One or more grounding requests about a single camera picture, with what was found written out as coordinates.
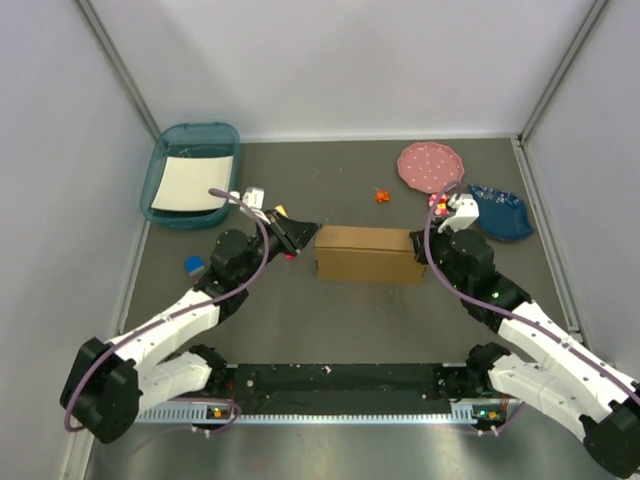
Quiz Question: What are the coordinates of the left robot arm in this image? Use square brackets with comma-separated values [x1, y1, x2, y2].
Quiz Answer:
[60, 209, 322, 444]

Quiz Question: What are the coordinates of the aluminium frame rail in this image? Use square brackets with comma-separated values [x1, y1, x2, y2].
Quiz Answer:
[79, 362, 626, 426]

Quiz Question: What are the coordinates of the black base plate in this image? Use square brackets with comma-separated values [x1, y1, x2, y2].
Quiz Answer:
[168, 362, 531, 401]

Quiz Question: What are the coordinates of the pink flower toy right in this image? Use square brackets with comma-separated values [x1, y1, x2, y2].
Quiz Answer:
[428, 193, 450, 218]

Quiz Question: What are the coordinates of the dark blue leaf dish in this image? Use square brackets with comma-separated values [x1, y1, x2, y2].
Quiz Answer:
[469, 184, 534, 242]

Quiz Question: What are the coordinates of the small blue scraper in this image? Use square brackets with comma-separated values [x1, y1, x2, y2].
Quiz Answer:
[184, 256, 206, 277]

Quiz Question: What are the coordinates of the brown cardboard box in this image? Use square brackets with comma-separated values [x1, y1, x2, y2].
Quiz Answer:
[314, 225, 427, 285]

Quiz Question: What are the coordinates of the teal plastic bin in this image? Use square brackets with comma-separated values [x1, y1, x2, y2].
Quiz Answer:
[140, 122, 240, 230]

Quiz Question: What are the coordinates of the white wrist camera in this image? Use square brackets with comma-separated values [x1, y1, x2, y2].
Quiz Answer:
[229, 187, 269, 223]
[438, 194, 480, 233]

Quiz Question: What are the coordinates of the pink polka dot plate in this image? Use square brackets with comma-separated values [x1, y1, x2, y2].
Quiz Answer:
[396, 142, 465, 194]

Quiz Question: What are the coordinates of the orange glitter maple leaf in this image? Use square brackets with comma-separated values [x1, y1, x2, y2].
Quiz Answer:
[374, 189, 391, 204]

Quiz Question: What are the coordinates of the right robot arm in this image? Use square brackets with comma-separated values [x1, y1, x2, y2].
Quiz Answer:
[409, 228, 639, 479]

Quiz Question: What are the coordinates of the white paper sheet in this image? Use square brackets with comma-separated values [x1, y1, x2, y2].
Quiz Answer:
[151, 156, 233, 213]

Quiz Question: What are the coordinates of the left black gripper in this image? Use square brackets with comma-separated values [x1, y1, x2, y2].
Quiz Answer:
[238, 210, 324, 285]

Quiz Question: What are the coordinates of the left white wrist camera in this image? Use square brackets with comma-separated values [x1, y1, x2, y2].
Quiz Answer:
[229, 187, 269, 223]

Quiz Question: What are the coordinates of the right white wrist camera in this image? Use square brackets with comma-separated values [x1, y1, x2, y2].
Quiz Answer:
[438, 194, 480, 233]

